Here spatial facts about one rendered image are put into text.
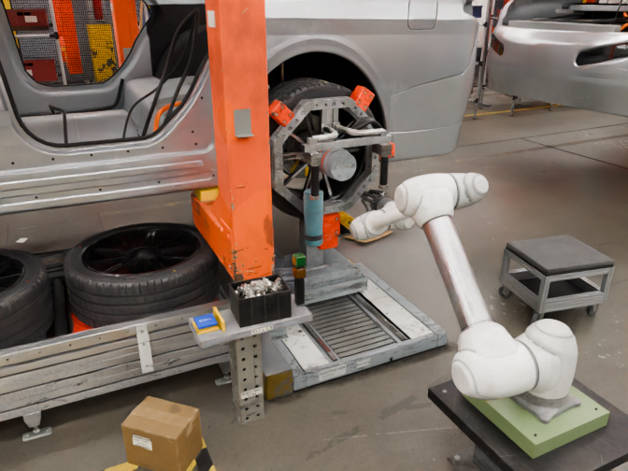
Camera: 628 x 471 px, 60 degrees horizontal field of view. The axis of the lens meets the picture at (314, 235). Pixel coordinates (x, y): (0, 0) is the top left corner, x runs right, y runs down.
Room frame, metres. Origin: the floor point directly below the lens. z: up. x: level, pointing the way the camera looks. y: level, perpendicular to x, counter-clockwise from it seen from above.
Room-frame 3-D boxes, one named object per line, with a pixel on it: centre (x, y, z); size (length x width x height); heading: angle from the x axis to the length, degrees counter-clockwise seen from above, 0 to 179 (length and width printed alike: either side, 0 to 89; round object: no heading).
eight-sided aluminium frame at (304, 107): (2.48, -0.06, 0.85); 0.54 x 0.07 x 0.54; 115
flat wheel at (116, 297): (2.21, 0.77, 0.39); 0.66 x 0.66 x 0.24
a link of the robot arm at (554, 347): (1.40, -0.72, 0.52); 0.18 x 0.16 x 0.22; 109
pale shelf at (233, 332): (1.74, 0.23, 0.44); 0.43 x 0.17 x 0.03; 115
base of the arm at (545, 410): (1.41, -0.74, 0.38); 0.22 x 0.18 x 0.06; 121
